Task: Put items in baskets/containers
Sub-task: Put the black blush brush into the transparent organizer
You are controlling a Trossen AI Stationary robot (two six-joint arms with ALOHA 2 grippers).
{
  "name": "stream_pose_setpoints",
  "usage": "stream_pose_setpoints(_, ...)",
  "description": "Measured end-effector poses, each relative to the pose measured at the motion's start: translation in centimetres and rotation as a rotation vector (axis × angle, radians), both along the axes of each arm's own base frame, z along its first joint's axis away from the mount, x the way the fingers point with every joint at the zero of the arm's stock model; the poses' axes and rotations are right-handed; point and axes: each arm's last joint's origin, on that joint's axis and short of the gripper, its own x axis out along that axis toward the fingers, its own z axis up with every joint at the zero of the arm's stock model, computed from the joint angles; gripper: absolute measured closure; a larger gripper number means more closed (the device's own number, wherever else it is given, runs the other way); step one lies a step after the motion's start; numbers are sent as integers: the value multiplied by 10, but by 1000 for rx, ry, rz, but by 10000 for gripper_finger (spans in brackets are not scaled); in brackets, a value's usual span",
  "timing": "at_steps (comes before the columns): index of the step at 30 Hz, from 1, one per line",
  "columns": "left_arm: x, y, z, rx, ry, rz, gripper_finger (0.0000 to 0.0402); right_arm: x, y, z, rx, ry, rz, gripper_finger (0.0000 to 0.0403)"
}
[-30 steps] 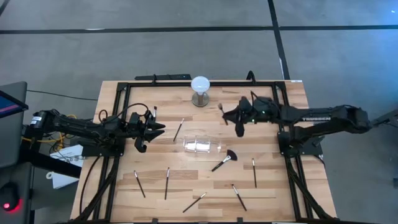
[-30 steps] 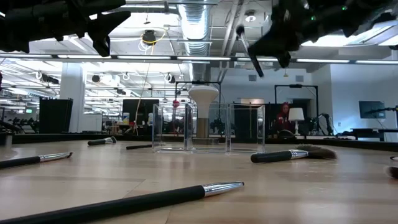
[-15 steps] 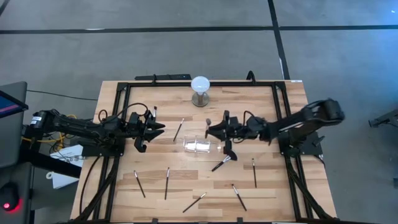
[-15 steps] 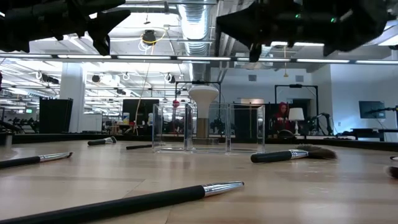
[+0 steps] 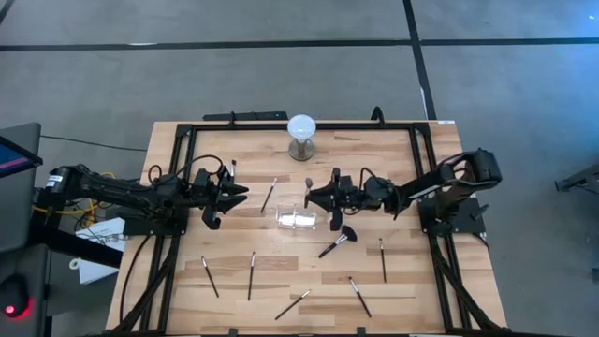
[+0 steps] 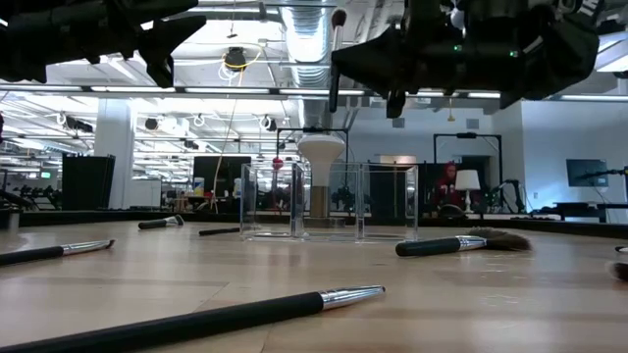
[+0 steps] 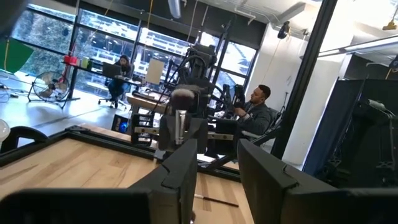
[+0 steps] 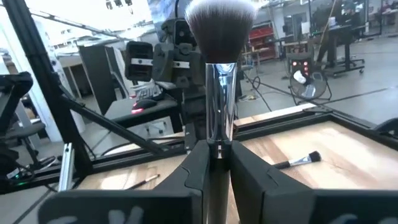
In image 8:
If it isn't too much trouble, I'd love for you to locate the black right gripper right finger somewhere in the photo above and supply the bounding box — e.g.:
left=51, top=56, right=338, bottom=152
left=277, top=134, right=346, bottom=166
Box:
left=229, top=140, right=398, bottom=224

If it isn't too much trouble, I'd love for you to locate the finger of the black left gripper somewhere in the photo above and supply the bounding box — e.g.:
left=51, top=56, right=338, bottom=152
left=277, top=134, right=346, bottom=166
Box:
left=151, top=42, right=175, bottom=83
left=124, top=40, right=154, bottom=83

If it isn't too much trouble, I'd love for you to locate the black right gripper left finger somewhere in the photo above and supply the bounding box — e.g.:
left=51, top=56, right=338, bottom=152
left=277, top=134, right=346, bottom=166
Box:
left=37, top=139, right=211, bottom=224

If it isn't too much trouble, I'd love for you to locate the white globe lamp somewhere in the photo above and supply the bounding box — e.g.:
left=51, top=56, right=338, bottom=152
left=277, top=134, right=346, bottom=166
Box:
left=185, top=0, right=258, bottom=224

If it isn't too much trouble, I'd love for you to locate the small round black makeup brush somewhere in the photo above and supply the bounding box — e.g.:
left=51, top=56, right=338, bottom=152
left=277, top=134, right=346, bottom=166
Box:
left=272, top=150, right=322, bottom=170

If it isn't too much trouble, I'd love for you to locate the computer keyboard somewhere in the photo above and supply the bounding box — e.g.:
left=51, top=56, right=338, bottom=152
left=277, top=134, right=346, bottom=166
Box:
left=132, top=81, right=162, bottom=101

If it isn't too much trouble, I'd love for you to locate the black computer mouse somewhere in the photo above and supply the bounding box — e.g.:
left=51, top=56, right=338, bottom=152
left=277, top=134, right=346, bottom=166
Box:
left=131, top=98, right=158, bottom=115

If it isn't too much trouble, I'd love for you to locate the dark computer desk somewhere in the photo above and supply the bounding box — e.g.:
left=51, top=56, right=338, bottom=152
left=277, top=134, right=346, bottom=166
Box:
left=104, top=95, right=183, bottom=133

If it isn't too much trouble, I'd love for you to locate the red storage shelf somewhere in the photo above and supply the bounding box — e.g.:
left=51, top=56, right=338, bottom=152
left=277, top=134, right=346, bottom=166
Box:
left=248, top=21, right=277, bottom=63

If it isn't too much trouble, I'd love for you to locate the black device with red lights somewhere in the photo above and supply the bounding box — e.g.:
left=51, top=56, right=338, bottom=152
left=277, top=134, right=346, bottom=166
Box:
left=285, top=52, right=315, bottom=78

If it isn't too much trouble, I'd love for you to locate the silver aluminium extrusion piece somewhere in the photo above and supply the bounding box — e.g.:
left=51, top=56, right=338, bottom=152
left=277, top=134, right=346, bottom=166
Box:
left=58, top=142, right=75, bottom=192

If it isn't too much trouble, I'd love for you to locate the round floor fan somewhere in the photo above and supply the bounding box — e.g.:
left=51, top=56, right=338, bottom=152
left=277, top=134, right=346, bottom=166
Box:
left=289, top=70, right=333, bottom=105

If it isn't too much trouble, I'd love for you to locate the black office chair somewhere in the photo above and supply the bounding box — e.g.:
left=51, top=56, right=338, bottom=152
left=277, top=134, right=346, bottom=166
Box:
left=0, top=71, right=47, bottom=175

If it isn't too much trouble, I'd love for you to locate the black rolling desk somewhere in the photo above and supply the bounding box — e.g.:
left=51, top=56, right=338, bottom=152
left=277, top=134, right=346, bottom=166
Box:
left=312, top=24, right=366, bottom=77

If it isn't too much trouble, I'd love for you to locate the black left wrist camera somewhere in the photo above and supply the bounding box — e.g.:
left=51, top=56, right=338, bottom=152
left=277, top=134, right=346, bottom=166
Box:
left=161, top=17, right=197, bottom=47

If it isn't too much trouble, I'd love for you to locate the black aluminium table frame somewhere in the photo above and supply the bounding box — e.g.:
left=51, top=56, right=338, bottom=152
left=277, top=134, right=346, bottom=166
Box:
left=0, top=0, right=398, bottom=197

